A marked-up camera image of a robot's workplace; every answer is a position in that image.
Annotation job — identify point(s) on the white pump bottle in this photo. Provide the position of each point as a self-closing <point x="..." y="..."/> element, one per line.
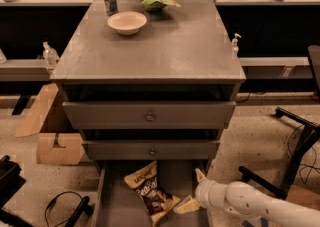
<point x="234" y="43"/>

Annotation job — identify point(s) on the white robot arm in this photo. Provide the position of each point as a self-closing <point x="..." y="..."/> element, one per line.
<point x="244" y="201"/>

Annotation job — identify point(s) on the black equipment left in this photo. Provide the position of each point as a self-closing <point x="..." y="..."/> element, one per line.
<point x="10" y="183"/>

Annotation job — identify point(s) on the cardboard piece bottom right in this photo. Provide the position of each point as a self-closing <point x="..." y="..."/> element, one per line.
<point x="303" y="197"/>

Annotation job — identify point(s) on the black stand base right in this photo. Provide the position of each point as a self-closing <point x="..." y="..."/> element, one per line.
<point x="308" y="137"/>

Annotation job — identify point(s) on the brown chip bag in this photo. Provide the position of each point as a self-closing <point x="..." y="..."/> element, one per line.
<point x="157" y="201"/>

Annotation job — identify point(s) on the clear sanitizer bottle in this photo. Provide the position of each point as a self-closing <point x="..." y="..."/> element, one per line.
<point x="50" y="55"/>

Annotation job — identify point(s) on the grey top drawer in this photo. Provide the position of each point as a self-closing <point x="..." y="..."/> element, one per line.
<point x="149" y="115"/>

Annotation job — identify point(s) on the grey middle drawer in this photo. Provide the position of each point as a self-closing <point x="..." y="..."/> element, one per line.
<point x="151" y="149"/>

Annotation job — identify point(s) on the black stand leg left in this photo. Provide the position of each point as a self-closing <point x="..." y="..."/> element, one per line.
<point x="83" y="207"/>

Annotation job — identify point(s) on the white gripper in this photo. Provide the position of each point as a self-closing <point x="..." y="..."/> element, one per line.
<point x="202" y="192"/>

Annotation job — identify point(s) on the grey open bottom drawer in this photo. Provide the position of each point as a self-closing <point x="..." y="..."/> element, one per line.
<point x="119" y="206"/>

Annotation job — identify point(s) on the cardboard box flaps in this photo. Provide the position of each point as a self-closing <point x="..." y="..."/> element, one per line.
<point x="57" y="142"/>

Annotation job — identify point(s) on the grey drawer cabinet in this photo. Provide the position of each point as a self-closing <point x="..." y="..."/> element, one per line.
<point x="182" y="54"/>

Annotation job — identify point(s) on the white bowl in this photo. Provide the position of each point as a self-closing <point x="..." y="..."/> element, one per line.
<point x="127" y="22"/>

